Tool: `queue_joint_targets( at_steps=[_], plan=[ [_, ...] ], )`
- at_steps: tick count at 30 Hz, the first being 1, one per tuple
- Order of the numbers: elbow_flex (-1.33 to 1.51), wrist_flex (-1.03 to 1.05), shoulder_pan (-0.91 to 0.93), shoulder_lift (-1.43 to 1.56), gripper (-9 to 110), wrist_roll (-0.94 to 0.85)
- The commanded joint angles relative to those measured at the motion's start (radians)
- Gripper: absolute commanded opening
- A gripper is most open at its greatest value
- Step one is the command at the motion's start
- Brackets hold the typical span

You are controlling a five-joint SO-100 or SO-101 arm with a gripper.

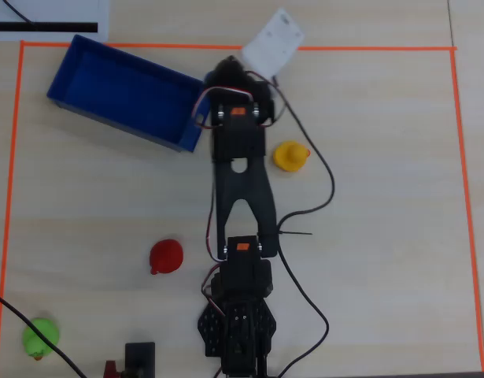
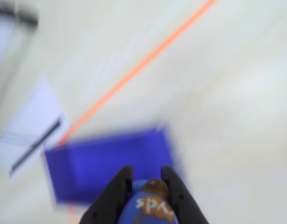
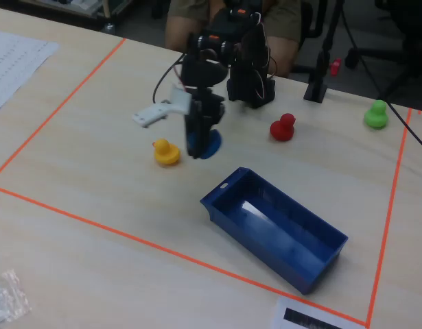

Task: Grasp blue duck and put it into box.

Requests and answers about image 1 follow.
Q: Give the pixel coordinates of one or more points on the white plastic card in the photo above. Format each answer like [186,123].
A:
[273,41]

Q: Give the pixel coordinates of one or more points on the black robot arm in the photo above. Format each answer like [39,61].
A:
[241,204]

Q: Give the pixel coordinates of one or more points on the black zip tie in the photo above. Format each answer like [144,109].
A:
[298,233]

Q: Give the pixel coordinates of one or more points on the black block with red clip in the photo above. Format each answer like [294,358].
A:
[140,360]

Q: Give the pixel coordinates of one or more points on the yellow rubber duck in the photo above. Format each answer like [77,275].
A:
[290,156]

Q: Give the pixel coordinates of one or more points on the white paper sheet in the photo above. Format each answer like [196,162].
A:
[49,12]

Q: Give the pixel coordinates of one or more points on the red rubber duck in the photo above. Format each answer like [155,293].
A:
[166,256]

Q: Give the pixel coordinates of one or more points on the long orange tape strip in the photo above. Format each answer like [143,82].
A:
[344,48]

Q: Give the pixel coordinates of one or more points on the green rubber duck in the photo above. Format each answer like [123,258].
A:
[40,338]

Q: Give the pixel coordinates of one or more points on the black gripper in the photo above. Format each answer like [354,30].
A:
[227,70]

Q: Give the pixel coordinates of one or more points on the blue plastic box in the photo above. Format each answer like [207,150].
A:
[127,98]

